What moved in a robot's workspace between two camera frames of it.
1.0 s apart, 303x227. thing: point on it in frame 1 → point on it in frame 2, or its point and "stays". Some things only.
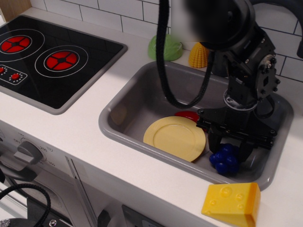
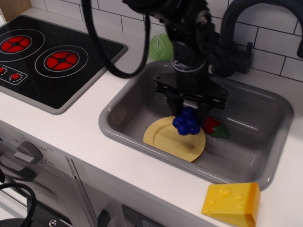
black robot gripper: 238,118 → 192,81
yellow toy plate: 179,135 stays
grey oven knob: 29,152 stays
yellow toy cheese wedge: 236,205 stays
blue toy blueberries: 226,160 → 188,122
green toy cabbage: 172,50 stays
